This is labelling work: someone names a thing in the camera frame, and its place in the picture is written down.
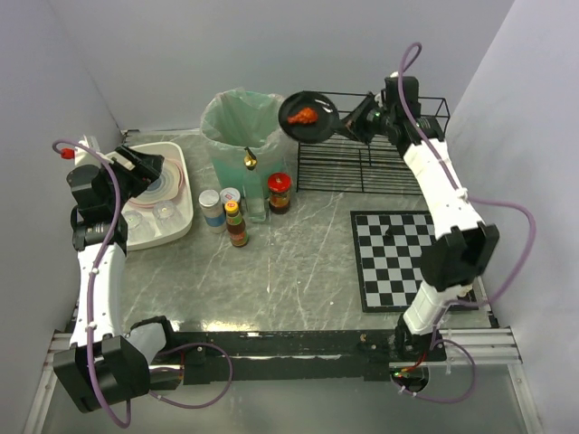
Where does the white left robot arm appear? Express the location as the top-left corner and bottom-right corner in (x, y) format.
(52, 139), (173, 429)

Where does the black wire dish rack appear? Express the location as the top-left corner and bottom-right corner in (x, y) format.
(287, 90), (451, 196)

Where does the beige bowl with handles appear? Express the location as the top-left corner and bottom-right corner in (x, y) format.
(133, 157), (185, 209)

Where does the glass oil bottle gold spout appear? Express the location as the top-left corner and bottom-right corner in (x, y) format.
(243, 147), (267, 223)

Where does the clear wine glass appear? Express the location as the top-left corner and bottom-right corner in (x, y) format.
(123, 211), (155, 243)
(153, 200), (185, 235)

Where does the silver lid spice jar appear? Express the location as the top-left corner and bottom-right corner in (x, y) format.
(220, 187), (242, 207)

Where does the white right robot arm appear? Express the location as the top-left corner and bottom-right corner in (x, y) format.
(336, 73), (499, 354)

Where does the pink plate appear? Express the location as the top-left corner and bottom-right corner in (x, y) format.
(130, 156), (187, 209)

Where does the white jar blue label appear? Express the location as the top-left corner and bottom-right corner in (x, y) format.
(198, 190), (226, 233)

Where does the red fried chicken drumstick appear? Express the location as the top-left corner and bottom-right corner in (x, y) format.
(287, 107), (318, 125)

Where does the red lid sauce jar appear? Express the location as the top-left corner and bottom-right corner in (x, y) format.
(267, 172), (291, 214)

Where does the brown sauce bottle yellow cap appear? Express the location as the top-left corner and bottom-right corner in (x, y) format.
(224, 201), (249, 248)

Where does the green bin with pink bag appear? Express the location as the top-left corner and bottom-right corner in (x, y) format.
(200, 88), (294, 197)

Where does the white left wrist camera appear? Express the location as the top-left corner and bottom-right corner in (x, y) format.
(52, 135), (112, 167)

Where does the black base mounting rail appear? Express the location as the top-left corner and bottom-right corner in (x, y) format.
(151, 329), (446, 385)

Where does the black small plate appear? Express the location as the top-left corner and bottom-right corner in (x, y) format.
(278, 90), (340, 144)

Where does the black white chessboard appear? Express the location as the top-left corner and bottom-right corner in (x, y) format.
(350, 209), (479, 314)

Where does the white plastic wash basin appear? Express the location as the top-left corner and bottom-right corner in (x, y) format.
(111, 142), (194, 251)

